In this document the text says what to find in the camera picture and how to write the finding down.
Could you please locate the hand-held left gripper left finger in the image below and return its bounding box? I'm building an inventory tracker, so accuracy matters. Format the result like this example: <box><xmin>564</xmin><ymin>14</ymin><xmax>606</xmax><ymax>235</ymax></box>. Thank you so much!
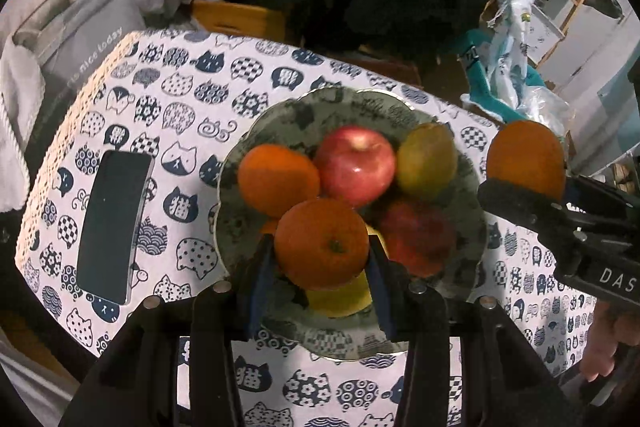
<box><xmin>60</xmin><ymin>237</ymin><xmax>276</xmax><ymax>427</ymax></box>

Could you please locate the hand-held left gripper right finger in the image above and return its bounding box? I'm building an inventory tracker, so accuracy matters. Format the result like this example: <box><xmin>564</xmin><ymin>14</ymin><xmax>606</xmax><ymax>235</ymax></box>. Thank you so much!
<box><xmin>365</xmin><ymin>242</ymin><xmax>583</xmax><ymax>427</ymax></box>

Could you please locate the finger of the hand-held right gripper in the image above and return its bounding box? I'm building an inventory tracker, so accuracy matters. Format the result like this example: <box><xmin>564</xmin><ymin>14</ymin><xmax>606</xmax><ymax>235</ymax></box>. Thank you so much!
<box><xmin>477</xmin><ymin>178</ymin><xmax>590</xmax><ymax>254</ymax></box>
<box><xmin>564</xmin><ymin>176</ymin><xmax>640</xmax><ymax>221</ymax></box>

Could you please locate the yellow lemon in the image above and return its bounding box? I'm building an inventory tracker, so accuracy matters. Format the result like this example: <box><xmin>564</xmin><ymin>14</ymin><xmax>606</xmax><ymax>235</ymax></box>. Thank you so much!
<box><xmin>305</xmin><ymin>224</ymin><xmax>388</xmax><ymax>319</ymax></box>

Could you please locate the red apple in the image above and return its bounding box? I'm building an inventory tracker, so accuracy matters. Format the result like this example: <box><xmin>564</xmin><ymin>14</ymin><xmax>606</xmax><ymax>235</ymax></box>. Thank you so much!
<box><xmin>377</xmin><ymin>199</ymin><xmax>458</xmax><ymax>278</ymax></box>
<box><xmin>313</xmin><ymin>125</ymin><xmax>397</xmax><ymax>208</ymax></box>

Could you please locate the small orange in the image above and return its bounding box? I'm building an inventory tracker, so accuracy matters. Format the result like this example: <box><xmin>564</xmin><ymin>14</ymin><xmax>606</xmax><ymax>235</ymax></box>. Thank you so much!
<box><xmin>237</xmin><ymin>144</ymin><xmax>321</xmax><ymax>219</ymax></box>

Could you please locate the green patterned plate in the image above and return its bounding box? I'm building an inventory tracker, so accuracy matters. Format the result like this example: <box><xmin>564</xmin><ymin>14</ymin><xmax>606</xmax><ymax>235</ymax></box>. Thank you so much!
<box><xmin>216</xmin><ymin>87</ymin><xmax>488</xmax><ymax>362</ymax></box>

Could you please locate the person's right hand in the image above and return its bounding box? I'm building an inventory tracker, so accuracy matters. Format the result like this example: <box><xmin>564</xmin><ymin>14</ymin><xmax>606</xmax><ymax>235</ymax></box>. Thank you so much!
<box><xmin>580</xmin><ymin>299</ymin><xmax>640</xmax><ymax>383</ymax></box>

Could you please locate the clear plastic bag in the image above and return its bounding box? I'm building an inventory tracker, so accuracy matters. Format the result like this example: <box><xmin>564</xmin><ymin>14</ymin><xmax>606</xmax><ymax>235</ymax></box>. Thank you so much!
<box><xmin>520</xmin><ymin>84</ymin><xmax>571</xmax><ymax>138</ymax></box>

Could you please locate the teal plastic crate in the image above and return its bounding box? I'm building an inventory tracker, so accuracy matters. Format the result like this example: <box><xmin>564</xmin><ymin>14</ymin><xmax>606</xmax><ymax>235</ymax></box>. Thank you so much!
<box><xmin>457</xmin><ymin>29</ymin><xmax>548</xmax><ymax>122</ymax></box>

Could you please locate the white rice bag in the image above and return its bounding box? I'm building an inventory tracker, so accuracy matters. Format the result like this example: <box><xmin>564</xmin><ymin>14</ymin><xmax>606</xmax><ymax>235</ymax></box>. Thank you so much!
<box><xmin>487</xmin><ymin>0</ymin><xmax>546</xmax><ymax>118</ymax></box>

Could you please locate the black smartphone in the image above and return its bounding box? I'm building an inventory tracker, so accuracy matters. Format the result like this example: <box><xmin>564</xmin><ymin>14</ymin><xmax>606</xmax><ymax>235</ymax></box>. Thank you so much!
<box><xmin>76</xmin><ymin>150</ymin><xmax>155</xmax><ymax>306</ymax></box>

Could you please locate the cat-print tablecloth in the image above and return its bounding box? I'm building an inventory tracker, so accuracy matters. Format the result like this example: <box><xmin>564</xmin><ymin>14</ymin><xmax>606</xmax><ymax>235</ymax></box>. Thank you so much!
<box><xmin>15</xmin><ymin>29</ymin><xmax>598</xmax><ymax>427</ymax></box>

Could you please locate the wooden drawer base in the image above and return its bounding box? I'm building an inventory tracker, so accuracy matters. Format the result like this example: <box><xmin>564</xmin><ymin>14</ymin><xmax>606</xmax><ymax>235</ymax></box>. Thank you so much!
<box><xmin>192</xmin><ymin>0</ymin><xmax>286</xmax><ymax>40</ymax></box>

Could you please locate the grey storage bag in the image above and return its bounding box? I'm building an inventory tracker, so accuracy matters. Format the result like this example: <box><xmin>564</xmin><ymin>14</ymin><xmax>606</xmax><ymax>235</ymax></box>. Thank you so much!
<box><xmin>12</xmin><ymin>0</ymin><xmax>141</xmax><ymax>108</ymax></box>

